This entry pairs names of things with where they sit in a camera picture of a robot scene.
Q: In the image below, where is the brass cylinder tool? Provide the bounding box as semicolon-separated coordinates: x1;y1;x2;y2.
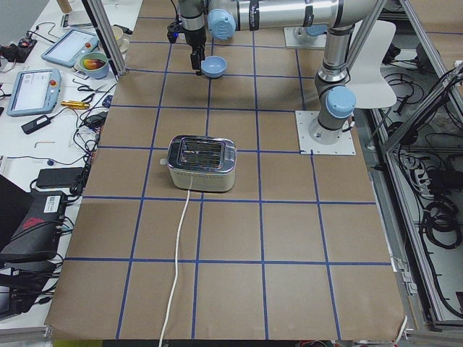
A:
60;100;90;110

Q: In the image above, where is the aluminium frame post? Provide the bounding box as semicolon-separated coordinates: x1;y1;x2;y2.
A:
82;0;127;78

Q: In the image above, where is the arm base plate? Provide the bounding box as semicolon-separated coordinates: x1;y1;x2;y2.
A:
295;111;356;155
284;25;328;50

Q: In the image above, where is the black power adapter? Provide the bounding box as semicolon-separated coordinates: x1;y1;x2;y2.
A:
35;167;83;189

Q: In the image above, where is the beige bowl with lemon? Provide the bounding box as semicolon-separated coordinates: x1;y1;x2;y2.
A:
111;25;130;53

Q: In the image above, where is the blue bowl with fruit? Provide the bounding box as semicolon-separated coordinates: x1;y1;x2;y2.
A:
77;52;109;80

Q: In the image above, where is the teach pendant tablet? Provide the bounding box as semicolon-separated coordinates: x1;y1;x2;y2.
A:
41;30;99;67
7;69;61;117

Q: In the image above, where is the white chair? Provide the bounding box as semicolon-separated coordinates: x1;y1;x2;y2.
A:
347;20;396;109

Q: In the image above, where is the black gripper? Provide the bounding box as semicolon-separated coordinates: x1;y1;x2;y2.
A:
184;27;206;72

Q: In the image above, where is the black red computer box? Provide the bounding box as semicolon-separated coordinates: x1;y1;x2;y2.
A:
1;176;65;266

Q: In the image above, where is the cream silver toaster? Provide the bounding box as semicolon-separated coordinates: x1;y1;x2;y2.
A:
160;134;237;193

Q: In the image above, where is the white toaster cable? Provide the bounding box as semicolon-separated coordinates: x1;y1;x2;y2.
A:
158;187;192;347

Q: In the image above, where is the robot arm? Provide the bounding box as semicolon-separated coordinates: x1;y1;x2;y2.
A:
167;1;375;133

